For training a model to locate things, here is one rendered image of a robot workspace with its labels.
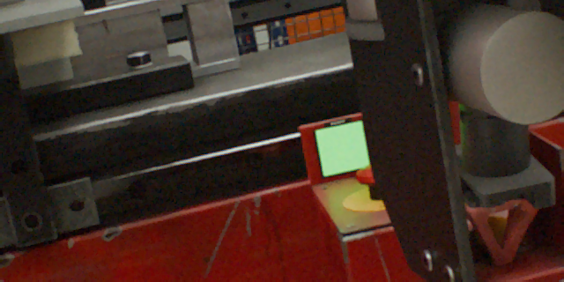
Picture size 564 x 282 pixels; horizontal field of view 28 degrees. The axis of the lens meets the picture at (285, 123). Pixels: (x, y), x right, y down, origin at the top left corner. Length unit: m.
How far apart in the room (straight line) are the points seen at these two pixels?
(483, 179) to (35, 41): 0.51
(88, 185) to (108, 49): 0.17
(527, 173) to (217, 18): 0.43
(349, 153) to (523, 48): 0.66
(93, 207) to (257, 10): 0.48
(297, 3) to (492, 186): 0.64
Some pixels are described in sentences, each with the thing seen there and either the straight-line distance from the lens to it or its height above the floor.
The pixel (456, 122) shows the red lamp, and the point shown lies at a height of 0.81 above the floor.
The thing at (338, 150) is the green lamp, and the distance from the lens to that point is 1.09.
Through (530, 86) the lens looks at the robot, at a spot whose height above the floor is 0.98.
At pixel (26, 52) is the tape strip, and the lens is 1.23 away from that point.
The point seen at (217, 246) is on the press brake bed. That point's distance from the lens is 1.17.
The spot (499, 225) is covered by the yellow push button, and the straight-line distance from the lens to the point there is 1.06.
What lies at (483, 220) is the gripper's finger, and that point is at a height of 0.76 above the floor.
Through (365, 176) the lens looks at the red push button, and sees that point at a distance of 1.00.
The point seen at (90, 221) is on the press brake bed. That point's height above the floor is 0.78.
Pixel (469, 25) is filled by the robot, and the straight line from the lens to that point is 0.46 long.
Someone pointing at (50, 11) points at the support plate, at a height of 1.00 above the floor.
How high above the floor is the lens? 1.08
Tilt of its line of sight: 13 degrees down
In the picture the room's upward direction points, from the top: 11 degrees counter-clockwise
